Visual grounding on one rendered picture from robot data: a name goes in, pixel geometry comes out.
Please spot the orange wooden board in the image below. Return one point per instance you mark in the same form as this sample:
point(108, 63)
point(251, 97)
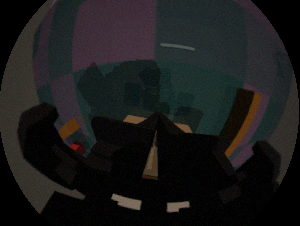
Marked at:
point(241, 117)
point(68, 128)

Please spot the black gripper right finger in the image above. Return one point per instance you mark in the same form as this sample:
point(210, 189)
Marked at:
point(174, 143)

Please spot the tan board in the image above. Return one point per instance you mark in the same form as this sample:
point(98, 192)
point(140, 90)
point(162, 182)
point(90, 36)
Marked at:
point(151, 167)

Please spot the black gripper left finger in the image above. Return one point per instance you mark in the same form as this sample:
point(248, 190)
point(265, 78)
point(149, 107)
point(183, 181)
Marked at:
point(127, 135)

